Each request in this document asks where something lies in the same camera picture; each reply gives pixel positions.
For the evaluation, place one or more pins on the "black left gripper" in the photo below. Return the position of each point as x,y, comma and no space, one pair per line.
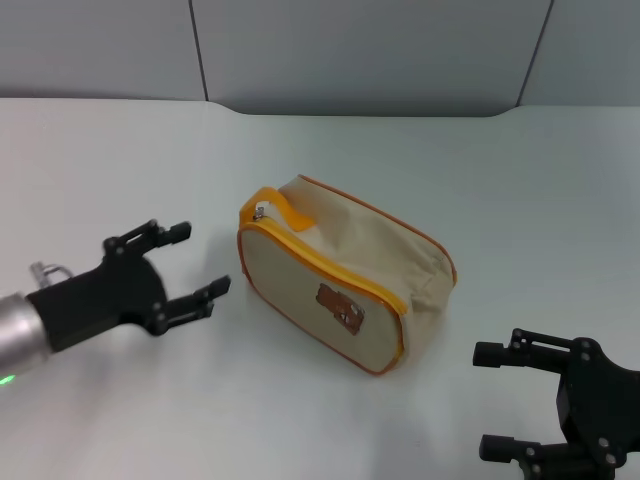
115,295

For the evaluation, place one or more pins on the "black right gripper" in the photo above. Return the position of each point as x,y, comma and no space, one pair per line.
610,410

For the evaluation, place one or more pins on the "beige food bag orange trim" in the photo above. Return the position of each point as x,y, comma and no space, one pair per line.
350,260

